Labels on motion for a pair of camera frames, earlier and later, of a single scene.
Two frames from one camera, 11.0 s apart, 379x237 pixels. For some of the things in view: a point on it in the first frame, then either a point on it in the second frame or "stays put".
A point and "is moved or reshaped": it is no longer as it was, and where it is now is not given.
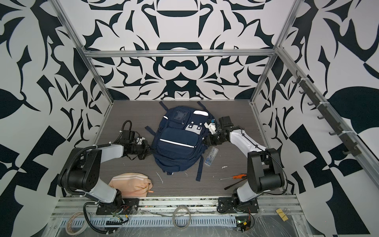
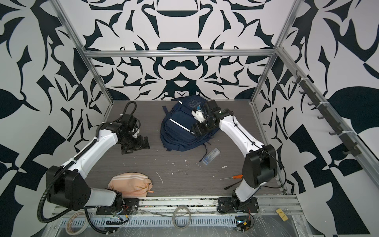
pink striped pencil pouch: x=132 y=184 stays put
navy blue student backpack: x=178 y=141 is moved or reshaped
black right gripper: x=210 y=140 -> x=202 y=130
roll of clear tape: x=83 y=228 stays put
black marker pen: x=226 y=188 stays put
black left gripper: x=146 y=149 -> x=140 y=145
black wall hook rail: x=339 y=130 stays put
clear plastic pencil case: x=211 y=156 stays put
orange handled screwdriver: x=240 y=176 stays put
